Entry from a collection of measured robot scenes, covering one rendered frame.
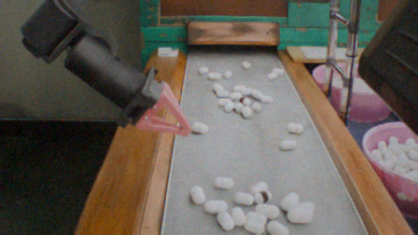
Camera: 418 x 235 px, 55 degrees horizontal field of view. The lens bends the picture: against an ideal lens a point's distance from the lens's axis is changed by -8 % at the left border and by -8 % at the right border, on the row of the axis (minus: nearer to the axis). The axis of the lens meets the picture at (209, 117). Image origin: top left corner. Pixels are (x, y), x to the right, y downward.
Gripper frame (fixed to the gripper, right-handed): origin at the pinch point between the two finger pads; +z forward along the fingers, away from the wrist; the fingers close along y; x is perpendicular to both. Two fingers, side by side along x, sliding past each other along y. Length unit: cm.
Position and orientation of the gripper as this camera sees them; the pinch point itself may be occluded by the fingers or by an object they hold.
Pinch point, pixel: (185, 130)
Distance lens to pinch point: 63.3
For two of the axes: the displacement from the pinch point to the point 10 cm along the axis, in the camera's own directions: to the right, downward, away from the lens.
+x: -6.3, 7.1, 3.2
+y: -0.1, -4.2, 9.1
